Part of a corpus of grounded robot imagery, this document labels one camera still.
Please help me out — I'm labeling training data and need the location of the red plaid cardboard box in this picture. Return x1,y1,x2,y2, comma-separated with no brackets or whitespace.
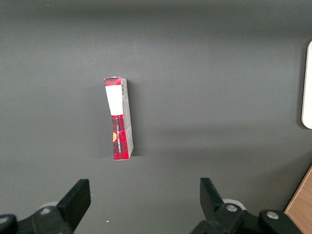
103,77,135,161

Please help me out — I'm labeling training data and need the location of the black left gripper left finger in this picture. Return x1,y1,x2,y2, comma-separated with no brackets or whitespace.
17,179,92,234

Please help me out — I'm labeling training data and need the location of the beige rectangular tray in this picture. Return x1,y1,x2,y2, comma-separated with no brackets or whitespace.
301,40,312,130

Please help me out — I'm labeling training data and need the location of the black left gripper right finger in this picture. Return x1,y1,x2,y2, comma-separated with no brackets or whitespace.
190,177,259,234

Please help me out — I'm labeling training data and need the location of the wooden two-drawer cabinet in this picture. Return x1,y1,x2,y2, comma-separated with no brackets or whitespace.
284,163,312,234

